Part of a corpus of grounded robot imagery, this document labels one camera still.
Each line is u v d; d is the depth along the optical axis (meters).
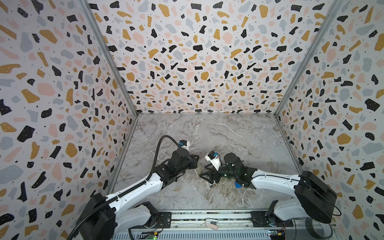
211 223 0.72
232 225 0.73
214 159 0.71
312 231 0.68
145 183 0.51
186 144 0.74
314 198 0.43
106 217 0.39
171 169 0.61
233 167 0.63
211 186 0.85
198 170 0.79
